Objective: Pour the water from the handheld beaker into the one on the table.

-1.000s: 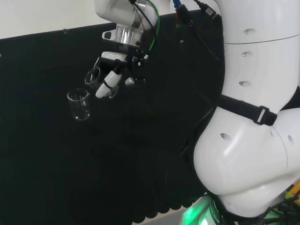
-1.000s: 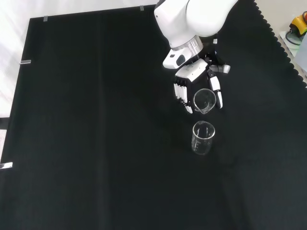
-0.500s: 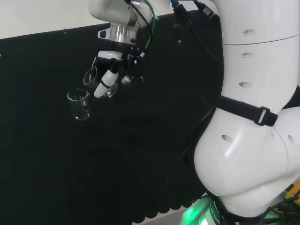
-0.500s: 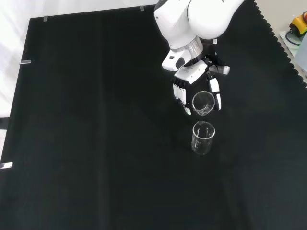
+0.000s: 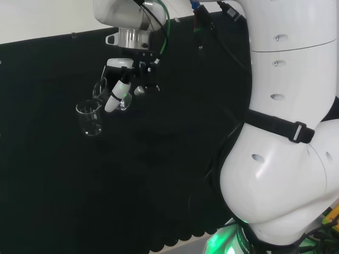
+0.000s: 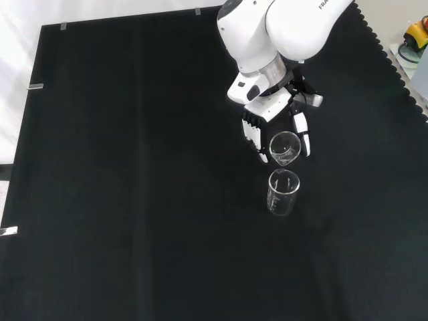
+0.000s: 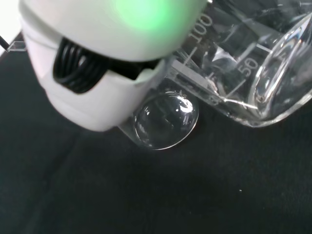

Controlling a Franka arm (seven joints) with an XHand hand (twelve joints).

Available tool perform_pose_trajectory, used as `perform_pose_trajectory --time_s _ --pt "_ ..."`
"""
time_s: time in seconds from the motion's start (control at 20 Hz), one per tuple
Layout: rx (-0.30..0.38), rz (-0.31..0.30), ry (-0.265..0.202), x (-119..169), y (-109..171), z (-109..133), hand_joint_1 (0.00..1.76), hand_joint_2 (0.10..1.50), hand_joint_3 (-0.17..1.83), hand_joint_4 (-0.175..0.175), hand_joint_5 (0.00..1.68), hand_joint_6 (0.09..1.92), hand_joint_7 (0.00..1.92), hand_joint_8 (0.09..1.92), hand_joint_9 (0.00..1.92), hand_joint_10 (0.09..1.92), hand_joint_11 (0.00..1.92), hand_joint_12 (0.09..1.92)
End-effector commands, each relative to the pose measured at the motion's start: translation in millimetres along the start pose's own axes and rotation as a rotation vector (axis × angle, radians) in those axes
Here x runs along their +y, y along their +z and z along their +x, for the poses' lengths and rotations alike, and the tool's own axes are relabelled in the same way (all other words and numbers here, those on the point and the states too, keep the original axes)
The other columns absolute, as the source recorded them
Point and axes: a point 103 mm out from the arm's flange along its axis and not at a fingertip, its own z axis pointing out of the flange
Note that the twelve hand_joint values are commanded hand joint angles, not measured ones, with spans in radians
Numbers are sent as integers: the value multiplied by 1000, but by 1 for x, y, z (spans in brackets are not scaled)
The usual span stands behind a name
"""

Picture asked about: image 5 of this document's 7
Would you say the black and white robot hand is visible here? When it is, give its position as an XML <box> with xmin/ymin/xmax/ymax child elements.
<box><xmin>102</xmin><ymin>51</ymin><xmax>161</xmax><ymax>113</ymax></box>

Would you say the clear glass graduated beaker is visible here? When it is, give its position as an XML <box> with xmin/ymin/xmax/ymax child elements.
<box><xmin>92</xmin><ymin>77</ymin><xmax>132</xmax><ymax>112</ymax></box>

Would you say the clear glass beaker with spout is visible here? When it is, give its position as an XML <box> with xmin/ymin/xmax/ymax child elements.
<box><xmin>75</xmin><ymin>99</ymin><xmax>103</xmax><ymax>137</ymax></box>

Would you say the black bench cloth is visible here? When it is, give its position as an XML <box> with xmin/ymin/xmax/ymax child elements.
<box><xmin>0</xmin><ymin>14</ymin><xmax>255</xmax><ymax>253</ymax></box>

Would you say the green cable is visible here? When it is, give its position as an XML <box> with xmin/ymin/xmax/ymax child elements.
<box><xmin>156</xmin><ymin>0</ymin><xmax>171</xmax><ymax>60</ymax></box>

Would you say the black cable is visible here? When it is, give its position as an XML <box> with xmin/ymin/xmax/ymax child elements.
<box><xmin>217</xmin><ymin>1</ymin><xmax>252</xmax><ymax>74</ymax></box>

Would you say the black arm strap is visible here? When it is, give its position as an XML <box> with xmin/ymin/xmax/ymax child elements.
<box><xmin>247</xmin><ymin>108</ymin><xmax>316</xmax><ymax>144</ymax></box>

